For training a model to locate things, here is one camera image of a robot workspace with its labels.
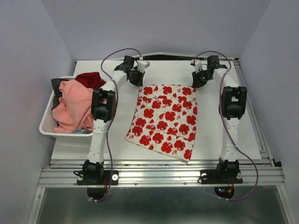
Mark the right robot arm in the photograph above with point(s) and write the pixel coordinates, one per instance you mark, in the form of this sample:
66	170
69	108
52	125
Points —
232	105

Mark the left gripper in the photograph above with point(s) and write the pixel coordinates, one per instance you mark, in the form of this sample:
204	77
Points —
138	82

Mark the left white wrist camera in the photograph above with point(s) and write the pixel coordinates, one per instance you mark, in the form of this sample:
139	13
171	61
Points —
142	65

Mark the dark green garment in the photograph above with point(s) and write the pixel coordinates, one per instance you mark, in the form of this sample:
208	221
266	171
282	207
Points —
57	93

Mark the red poppy print skirt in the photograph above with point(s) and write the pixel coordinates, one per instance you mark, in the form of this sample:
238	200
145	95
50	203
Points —
165	120

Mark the light blue garment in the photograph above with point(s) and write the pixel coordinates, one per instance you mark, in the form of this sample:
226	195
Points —
82	131

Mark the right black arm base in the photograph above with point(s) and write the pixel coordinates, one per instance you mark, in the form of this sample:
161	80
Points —
212	176

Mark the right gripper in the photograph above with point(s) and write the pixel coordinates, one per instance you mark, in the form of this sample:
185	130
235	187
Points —
196	83

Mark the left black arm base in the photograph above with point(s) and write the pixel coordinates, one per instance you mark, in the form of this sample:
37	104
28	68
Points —
108	178

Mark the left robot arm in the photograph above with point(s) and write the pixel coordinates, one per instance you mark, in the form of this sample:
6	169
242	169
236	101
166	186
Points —
103	111

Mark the dark red skirt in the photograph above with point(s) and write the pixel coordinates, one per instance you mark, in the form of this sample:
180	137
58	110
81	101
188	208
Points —
85	83

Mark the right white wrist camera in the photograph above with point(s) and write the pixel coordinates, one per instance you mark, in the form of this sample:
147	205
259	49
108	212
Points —
198	65

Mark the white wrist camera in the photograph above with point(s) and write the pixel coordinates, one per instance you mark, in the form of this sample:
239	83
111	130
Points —
198	65
142	65

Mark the aluminium frame rail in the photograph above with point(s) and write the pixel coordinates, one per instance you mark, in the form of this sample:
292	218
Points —
159	173

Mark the white plastic bin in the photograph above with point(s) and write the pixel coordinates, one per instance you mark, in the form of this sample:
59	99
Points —
48	124

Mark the pink skirt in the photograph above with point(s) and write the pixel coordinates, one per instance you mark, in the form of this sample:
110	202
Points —
73	112

